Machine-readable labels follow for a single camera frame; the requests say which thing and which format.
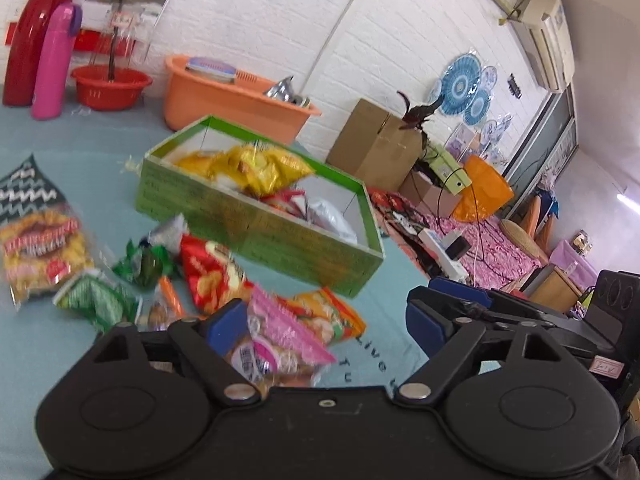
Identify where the orange sausage stick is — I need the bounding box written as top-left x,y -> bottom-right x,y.
159,276 -> 187,318

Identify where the small cardboard box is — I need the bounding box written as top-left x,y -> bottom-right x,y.
400,170 -> 461,218

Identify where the blue mandala wall decoration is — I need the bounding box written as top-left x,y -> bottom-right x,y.
427,49 -> 498,128

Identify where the dark purple plant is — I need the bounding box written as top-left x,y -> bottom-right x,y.
396,91 -> 445,133

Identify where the red snack bag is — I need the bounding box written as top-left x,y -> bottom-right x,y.
179,234 -> 256,316

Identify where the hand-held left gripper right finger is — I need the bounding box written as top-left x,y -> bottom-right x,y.
395,304 -> 576,404

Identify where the red plastic basin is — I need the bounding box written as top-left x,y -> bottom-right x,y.
71,65 -> 153,112

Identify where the blue plate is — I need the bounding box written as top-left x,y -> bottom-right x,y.
185,56 -> 237,83

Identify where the patterned bed cloth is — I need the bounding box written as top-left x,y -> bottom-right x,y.
367,187 -> 556,291

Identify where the red thermos jug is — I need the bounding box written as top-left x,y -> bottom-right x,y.
2,0 -> 81,107

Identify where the woven cushion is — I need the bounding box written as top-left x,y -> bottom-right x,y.
500,219 -> 543,261

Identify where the purple box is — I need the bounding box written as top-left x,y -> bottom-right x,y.
547,239 -> 598,291

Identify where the small yellow snack packet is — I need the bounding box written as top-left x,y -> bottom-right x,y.
175,150 -> 226,179

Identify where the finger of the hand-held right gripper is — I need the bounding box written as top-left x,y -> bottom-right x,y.
407,286 -> 506,322
429,276 -> 551,312

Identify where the green pea snack packet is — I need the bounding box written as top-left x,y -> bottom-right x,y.
52,269 -> 144,335

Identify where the orange plastic tub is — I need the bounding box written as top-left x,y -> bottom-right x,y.
164,55 -> 322,146

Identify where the steel bowl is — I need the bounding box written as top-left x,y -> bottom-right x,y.
263,75 -> 312,108

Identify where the glass pitcher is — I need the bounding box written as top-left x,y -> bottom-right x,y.
92,7 -> 151,81

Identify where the large cardboard box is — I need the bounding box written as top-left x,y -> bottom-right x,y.
326,98 -> 426,192

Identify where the wooden cabinet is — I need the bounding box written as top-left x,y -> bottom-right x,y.
520,265 -> 583,313

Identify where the dark green small packet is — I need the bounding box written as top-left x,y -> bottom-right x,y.
111,239 -> 177,290

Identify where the orange fruit print snack packet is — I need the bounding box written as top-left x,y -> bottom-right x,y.
287,287 -> 367,343

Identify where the green cardboard box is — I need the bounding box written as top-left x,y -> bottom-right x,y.
135,115 -> 386,298

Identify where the yellow-green box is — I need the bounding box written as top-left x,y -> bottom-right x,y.
425,142 -> 473,196

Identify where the pink bottle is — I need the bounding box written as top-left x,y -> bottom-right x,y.
31,2 -> 83,121

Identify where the orange label snack packet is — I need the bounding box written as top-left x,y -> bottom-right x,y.
0,209 -> 97,311

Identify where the red plastic tray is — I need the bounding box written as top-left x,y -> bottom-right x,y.
4,22 -> 136,56

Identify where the white power strip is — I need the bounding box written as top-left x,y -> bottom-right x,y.
417,227 -> 471,281

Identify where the long yellow snack packet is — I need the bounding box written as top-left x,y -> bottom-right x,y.
215,143 -> 317,196

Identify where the pink snack packet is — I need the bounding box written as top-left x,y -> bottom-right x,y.
227,284 -> 337,386

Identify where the wall air conditioner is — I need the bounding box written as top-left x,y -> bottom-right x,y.
515,0 -> 576,93

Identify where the clear packet dark red filling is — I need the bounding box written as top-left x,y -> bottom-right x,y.
260,189 -> 308,218

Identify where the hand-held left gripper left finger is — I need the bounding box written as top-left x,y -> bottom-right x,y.
90,299 -> 262,407

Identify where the orange bag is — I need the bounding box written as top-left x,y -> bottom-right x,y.
452,155 -> 515,222

